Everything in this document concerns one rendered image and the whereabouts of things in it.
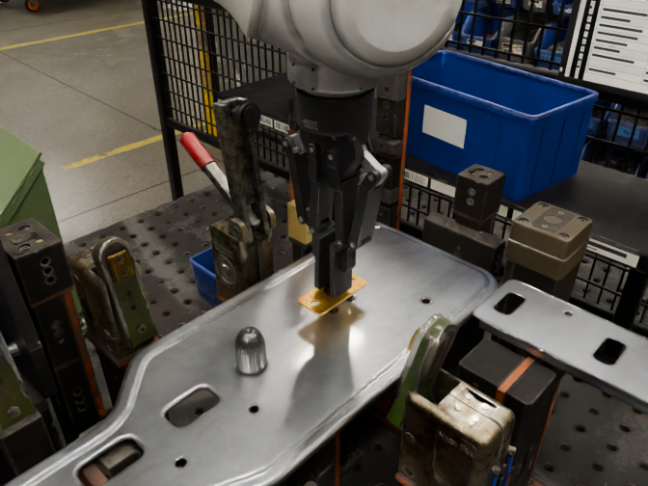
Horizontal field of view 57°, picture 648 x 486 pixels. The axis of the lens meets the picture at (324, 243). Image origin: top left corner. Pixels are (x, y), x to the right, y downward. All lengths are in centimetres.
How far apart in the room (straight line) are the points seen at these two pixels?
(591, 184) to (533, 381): 41
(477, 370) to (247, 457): 27
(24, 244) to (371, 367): 38
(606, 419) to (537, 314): 37
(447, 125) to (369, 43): 64
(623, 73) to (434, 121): 28
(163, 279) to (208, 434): 76
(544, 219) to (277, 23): 53
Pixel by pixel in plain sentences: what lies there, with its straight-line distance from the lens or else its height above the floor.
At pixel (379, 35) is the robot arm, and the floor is 137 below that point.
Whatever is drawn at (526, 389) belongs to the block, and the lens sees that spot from 68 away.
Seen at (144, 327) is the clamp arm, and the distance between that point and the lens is 71.
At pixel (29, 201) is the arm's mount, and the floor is 99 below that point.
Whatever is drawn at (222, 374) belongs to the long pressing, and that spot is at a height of 100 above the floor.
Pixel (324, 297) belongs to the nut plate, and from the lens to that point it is 68.
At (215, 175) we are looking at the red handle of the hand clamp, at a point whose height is 111.
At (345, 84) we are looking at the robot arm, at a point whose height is 128.
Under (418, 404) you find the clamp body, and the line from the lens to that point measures 56.
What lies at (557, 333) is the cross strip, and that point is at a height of 100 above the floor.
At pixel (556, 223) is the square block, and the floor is 106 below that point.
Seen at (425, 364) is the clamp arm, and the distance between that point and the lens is 53.
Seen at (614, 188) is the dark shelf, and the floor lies 103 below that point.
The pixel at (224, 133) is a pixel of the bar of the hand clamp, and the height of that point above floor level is 118.
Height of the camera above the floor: 145
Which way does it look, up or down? 33 degrees down
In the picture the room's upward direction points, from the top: straight up
